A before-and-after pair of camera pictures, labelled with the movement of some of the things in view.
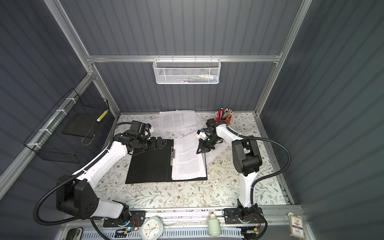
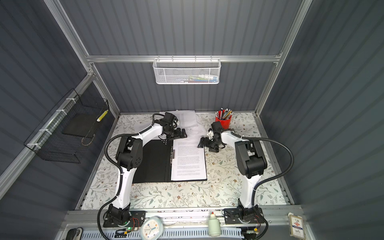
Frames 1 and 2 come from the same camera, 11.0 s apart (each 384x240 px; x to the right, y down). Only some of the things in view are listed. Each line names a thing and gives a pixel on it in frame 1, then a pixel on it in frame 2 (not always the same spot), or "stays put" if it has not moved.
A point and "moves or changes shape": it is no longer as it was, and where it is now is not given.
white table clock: (152, 229) stays put
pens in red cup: (225, 115) stays put
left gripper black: (153, 146) to (178, 134)
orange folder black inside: (154, 165) stays put
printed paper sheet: (211, 154) moves or changes shape
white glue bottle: (214, 228) stays put
